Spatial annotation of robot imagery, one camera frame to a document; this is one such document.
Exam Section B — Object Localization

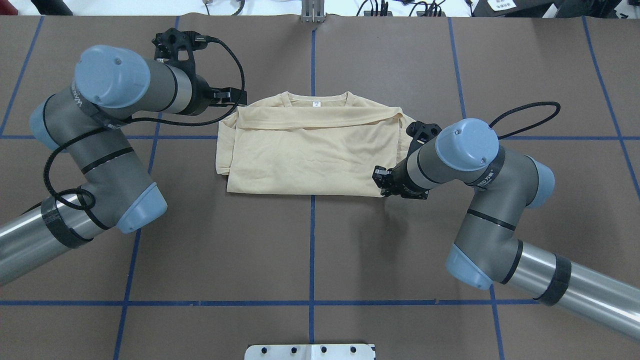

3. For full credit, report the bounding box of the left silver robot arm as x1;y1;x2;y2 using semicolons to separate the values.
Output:
1;45;246;286

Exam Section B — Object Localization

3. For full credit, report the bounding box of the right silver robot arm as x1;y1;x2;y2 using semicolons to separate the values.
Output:
372;118;640;341

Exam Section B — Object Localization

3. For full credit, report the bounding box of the aluminium frame post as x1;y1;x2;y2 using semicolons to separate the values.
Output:
301;0;326;24

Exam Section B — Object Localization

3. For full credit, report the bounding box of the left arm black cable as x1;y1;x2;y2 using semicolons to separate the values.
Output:
43;35;247;211

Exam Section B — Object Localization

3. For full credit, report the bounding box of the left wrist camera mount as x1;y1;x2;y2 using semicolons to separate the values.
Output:
151;28;208;62

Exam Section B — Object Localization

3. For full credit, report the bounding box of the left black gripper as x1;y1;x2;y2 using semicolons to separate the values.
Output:
190;74;247;116

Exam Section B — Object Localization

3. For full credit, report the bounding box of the cream long-sleeve printed shirt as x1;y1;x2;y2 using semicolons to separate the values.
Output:
215;92;413;198

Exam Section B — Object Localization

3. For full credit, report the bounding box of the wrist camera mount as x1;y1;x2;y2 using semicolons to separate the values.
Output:
406;121;442;156
151;28;208;62

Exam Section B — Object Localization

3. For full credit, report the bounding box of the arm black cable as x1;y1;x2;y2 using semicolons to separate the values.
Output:
487;101;562;141
43;35;247;211

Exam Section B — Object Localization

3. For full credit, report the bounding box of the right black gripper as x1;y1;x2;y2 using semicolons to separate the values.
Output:
372;165;429;200

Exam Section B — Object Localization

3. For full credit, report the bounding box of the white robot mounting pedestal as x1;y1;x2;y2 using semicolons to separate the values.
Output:
244;342;377;360

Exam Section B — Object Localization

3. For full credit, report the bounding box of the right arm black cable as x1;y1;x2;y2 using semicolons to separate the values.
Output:
487;101;562;141

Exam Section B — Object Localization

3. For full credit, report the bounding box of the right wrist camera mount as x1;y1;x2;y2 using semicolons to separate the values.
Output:
406;121;442;156

